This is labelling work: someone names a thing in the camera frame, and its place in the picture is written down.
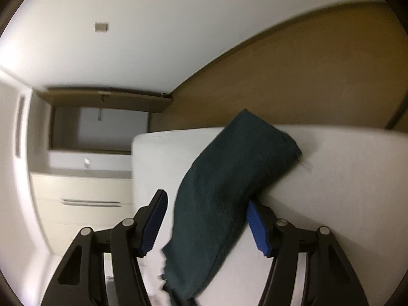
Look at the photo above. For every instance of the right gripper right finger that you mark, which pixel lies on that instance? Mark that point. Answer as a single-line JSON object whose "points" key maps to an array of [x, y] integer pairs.
{"points": [[329, 276]]}

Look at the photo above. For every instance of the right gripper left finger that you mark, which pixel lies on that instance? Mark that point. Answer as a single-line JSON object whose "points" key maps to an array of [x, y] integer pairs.
{"points": [[80, 279]]}

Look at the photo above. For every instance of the dark green cloth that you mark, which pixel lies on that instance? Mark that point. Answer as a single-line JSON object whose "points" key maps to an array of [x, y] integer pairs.
{"points": [[212, 201]]}

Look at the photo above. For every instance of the cream drawer cabinet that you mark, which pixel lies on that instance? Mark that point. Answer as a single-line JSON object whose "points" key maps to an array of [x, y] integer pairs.
{"points": [[66, 201]]}

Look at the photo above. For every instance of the white door with sign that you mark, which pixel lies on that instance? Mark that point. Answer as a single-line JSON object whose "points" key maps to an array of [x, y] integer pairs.
{"points": [[96, 129]]}

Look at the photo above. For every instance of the brown wooden door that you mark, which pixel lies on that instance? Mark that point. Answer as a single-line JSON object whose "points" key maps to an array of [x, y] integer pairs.
{"points": [[93, 98]]}

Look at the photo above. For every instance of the lower wall socket plate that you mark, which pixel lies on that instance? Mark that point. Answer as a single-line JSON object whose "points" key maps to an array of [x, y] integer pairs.
{"points": [[101, 27]]}

